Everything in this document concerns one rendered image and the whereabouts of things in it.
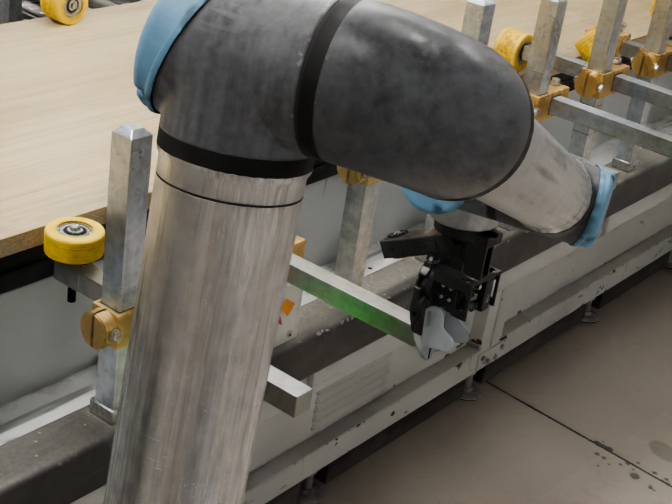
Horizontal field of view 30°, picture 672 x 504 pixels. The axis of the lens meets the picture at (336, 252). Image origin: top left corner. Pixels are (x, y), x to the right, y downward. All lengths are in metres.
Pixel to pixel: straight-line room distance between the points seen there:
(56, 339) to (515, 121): 1.12
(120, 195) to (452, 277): 0.42
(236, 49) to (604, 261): 2.86
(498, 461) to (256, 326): 2.10
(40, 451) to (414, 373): 1.42
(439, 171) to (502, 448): 2.21
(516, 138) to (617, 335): 2.79
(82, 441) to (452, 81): 0.94
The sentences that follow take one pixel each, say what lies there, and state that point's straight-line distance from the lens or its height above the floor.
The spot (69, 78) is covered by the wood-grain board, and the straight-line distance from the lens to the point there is 2.28.
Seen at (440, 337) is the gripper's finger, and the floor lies 0.87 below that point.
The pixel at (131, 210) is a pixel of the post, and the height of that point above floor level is 1.01.
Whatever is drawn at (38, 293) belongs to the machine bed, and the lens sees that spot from 1.81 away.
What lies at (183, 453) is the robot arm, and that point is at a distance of 0.95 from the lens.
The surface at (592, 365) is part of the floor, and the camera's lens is 3.47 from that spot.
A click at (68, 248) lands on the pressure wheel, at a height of 0.90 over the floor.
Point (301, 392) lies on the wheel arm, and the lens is 1.50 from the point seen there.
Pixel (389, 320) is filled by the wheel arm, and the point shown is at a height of 0.85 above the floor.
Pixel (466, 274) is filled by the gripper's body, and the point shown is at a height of 0.97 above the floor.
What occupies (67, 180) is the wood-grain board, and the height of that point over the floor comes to 0.90.
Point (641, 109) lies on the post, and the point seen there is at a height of 0.85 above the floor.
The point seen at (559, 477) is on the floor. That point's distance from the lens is 2.99.
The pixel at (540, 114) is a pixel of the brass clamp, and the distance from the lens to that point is 2.33.
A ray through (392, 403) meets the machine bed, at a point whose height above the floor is 0.16.
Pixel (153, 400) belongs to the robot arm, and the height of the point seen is 1.14.
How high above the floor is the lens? 1.66
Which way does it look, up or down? 26 degrees down
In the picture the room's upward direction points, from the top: 9 degrees clockwise
